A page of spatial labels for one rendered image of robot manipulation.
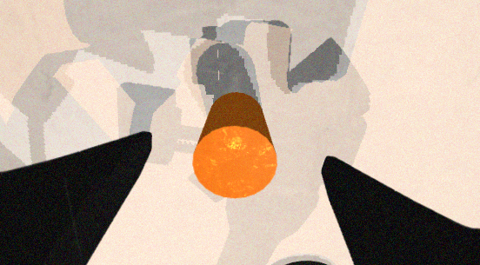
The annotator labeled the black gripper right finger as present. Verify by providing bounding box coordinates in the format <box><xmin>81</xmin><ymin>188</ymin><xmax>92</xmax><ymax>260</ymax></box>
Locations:
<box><xmin>321</xmin><ymin>156</ymin><xmax>480</xmax><ymax>265</ymax></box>

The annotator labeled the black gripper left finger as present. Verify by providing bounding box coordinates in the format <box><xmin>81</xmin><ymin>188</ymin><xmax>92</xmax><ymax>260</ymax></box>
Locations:
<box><xmin>0</xmin><ymin>131</ymin><xmax>152</xmax><ymax>265</ymax></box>

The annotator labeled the orange knob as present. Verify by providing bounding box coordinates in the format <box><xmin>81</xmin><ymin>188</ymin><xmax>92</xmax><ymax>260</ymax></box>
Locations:
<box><xmin>192</xmin><ymin>92</ymin><xmax>277</xmax><ymax>198</ymax></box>

